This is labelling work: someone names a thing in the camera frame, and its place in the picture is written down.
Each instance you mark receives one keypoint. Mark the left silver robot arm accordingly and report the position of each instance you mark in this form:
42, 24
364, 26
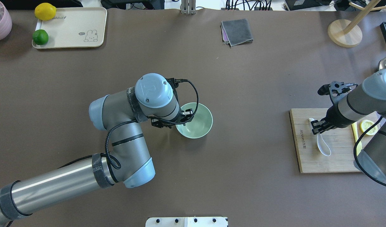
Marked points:
125, 158

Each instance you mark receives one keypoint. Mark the aluminium frame post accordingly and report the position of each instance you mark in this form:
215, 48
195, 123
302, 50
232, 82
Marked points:
188, 7

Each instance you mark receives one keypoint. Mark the grey folded cloth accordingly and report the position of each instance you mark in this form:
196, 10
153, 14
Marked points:
236, 32

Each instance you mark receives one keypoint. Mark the wooden mug tree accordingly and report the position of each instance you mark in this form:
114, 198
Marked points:
346, 33

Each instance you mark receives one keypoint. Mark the lemon slice upper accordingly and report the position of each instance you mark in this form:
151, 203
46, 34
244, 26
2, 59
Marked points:
368, 126

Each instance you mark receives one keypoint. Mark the beige rabbit tray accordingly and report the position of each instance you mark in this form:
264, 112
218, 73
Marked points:
74, 28

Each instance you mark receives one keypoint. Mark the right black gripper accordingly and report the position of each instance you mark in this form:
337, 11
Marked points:
336, 119

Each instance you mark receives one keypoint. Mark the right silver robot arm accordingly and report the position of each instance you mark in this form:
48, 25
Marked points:
351, 103

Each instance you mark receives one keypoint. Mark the white plastic spoon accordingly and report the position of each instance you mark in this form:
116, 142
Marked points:
322, 146

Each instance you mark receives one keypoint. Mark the light green bowl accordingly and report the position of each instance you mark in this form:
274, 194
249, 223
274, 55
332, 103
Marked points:
200, 125

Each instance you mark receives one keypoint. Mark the yellow plastic knife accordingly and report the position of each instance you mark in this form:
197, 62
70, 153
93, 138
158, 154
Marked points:
356, 135

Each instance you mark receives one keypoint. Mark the yellow lemon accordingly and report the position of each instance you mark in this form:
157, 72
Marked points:
45, 11

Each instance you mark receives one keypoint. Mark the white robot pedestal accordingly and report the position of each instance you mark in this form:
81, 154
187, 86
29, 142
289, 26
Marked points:
208, 221

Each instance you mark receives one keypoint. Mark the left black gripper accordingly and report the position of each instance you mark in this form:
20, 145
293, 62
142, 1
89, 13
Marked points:
158, 123

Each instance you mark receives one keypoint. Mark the green lime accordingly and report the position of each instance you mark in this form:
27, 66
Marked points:
40, 37

